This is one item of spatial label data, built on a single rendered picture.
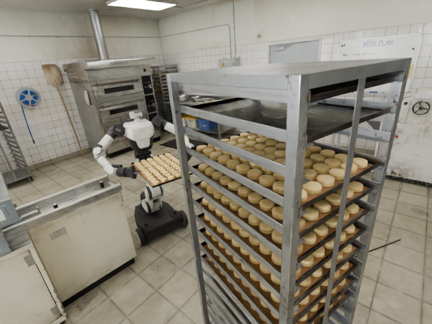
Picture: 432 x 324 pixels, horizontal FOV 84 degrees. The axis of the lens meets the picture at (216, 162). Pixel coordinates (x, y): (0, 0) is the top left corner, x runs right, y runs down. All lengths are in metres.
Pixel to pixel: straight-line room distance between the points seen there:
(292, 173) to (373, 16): 4.56
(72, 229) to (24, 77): 4.40
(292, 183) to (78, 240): 2.04
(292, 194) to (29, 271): 1.92
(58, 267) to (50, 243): 0.24
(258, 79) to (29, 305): 2.15
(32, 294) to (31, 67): 4.80
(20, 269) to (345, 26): 5.17
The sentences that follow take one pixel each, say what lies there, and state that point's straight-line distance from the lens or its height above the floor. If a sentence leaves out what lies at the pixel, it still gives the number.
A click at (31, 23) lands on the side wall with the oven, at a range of 6.43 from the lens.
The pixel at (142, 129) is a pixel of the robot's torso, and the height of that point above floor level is 1.27.
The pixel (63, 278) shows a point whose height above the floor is 0.30.
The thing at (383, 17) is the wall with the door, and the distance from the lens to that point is 5.00.
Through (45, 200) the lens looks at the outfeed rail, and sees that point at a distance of 2.49.
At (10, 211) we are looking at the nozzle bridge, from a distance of 1.95.
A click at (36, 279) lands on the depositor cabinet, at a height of 0.55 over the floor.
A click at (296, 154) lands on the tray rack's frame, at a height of 1.66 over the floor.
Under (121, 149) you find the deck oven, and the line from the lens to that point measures 5.93.
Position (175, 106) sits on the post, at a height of 1.69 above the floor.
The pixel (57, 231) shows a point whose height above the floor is 0.73.
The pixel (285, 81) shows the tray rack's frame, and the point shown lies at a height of 1.81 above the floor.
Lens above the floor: 1.86
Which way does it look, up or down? 23 degrees down
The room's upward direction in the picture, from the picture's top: 5 degrees counter-clockwise
